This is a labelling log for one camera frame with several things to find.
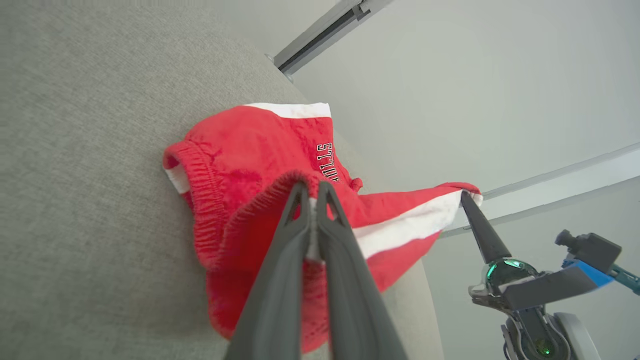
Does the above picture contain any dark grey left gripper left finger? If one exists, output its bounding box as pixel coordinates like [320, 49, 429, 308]
[223, 182, 313, 360]

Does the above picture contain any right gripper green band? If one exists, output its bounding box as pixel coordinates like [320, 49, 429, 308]
[460, 191, 539, 313]

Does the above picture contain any grey aluminium partition post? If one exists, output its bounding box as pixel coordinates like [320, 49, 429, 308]
[265, 0, 396, 83]

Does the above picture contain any red shorts white stripe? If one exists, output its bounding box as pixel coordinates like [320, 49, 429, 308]
[162, 102, 484, 354]

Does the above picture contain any teal plug right camera cable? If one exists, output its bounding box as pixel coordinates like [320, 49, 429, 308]
[607, 265, 640, 296]

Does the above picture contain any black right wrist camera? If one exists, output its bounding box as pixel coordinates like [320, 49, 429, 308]
[555, 229, 623, 273]

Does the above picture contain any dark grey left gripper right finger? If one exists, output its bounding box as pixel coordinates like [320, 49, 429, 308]
[315, 181, 408, 360]

